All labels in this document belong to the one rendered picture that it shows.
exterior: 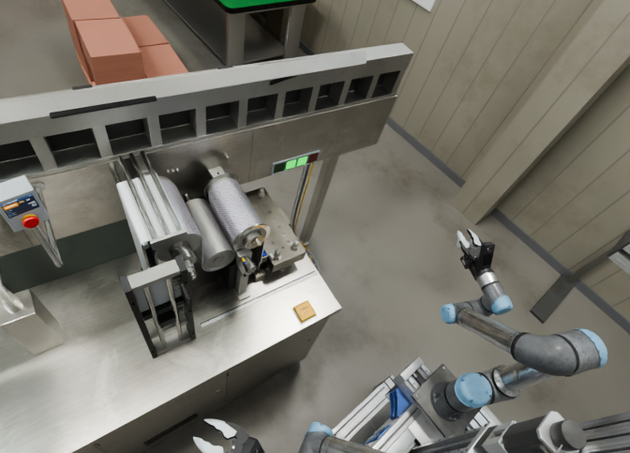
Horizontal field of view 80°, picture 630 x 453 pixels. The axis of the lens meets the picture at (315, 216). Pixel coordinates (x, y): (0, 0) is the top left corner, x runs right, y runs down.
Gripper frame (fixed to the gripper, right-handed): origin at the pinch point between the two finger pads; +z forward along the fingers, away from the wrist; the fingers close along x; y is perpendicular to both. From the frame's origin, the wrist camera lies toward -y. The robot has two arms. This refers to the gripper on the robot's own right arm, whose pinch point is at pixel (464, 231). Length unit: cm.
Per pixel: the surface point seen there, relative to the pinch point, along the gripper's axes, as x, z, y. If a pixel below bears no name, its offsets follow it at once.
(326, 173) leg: -38, 76, 38
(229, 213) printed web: -95, 12, -19
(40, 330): -159, -12, -3
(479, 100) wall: 119, 155, 62
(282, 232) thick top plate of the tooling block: -75, 21, 11
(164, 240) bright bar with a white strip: -113, -7, -37
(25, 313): -158, -11, -15
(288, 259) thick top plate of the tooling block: -75, 7, 11
